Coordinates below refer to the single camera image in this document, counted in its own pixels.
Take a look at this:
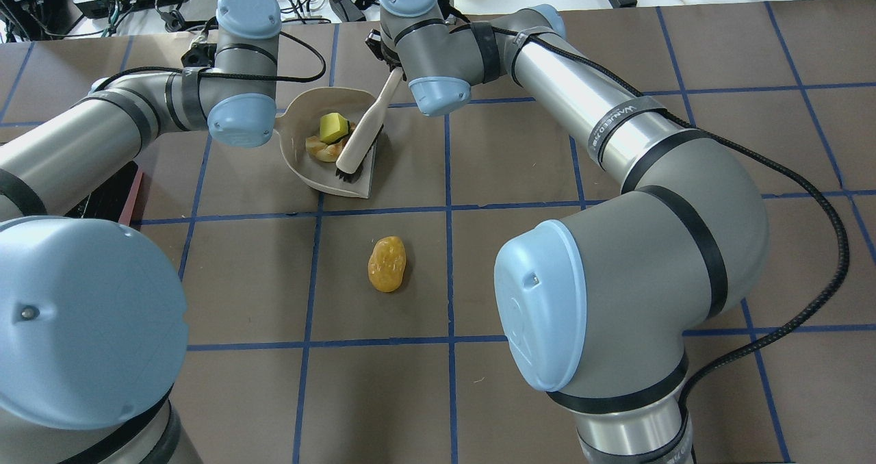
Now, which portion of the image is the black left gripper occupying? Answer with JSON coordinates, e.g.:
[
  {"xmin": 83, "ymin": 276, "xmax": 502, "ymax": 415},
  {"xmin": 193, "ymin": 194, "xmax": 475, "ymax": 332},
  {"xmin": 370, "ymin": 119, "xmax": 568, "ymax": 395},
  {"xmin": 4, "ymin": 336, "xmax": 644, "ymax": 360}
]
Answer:
[{"xmin": 181, "ymin": 36, "xmax": 217, "ymax": 68}]

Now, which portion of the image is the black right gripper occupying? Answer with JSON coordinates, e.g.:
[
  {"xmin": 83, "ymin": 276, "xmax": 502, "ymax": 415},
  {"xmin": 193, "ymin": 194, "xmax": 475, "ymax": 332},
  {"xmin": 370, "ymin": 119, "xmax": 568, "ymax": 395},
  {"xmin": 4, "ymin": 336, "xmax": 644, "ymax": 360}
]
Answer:
[{"xmin": 365, "ymin": 29, "xmax": 404, "ymax": 79}]

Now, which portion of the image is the yellow green sponge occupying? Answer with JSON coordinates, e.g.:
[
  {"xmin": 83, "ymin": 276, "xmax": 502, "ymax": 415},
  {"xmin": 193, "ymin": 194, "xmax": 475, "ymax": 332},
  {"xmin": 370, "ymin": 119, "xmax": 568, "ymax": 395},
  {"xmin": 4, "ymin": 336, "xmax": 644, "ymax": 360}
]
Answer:
[{"xmin": 317, "ymin": 112, "xmax": 352, "ymax": 145}]

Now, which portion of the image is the beige plastic dustpan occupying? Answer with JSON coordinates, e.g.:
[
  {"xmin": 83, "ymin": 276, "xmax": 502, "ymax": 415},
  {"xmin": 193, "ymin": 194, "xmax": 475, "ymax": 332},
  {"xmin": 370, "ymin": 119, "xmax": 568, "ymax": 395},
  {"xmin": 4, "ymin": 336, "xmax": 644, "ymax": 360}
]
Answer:
[{"xmin": 274, "ymin": 87, "xmax": 376, "ymax": 198}]

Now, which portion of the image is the toy croissant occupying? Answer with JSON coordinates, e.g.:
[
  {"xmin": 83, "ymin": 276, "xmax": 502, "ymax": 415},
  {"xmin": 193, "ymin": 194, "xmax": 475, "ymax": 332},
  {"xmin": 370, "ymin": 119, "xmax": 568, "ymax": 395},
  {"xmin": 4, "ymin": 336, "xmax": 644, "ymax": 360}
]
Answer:
[{"xmin": 305, "ymin": 136, "xmax": 348, "ymax": 164}]

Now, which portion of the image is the beige hand brush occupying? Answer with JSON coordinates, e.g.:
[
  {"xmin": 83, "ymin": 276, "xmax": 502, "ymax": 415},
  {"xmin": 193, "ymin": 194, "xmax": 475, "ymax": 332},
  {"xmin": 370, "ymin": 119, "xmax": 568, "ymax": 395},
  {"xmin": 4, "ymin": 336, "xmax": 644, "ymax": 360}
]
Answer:
[{"xmin": 337, "ymin": 66, "xmax": 404, "ymax": 181}]

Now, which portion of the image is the brown toy potato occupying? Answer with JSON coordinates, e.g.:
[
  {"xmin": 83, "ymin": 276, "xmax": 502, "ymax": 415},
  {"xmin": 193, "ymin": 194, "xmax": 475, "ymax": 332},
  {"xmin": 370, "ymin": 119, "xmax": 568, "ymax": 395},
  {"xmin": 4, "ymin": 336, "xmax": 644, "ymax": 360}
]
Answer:
[{"xmin": 368, "ymin": 236, "xmax": 407, "ymax": 293}]

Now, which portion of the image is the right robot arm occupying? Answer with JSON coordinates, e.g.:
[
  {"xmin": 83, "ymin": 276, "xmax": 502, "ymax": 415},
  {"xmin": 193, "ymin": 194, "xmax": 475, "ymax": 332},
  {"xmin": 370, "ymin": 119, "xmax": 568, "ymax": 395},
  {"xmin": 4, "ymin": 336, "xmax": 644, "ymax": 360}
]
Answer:
[{"xmin": 378, "ymin": 0, "xmax": 769, "ymax": 463}]

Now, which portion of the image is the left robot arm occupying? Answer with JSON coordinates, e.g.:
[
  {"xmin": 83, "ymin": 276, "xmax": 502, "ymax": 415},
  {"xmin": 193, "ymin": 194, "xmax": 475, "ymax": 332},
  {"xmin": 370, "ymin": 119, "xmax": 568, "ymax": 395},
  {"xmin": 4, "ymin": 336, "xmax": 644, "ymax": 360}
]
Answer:
[{"xmin": 1, "ymin": 0, "xmax": 281, "ymax": 463}]

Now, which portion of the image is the pink bin with black bag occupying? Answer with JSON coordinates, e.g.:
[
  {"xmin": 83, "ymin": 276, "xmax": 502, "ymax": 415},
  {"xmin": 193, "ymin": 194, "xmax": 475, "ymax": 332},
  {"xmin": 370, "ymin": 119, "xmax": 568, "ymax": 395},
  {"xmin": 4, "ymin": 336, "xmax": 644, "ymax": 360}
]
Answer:
[{"xmin": 65, "ymin": 162, "xmax": 144, "ymax": 226}]

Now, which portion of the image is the black braided cable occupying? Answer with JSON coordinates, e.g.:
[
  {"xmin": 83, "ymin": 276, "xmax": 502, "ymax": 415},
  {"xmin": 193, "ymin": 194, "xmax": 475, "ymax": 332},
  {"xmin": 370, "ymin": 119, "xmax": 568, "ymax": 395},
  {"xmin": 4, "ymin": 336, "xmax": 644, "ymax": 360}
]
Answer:
[{"xmin": 438, "ymin": 0, "xmax": 851, "ymax": 464}]

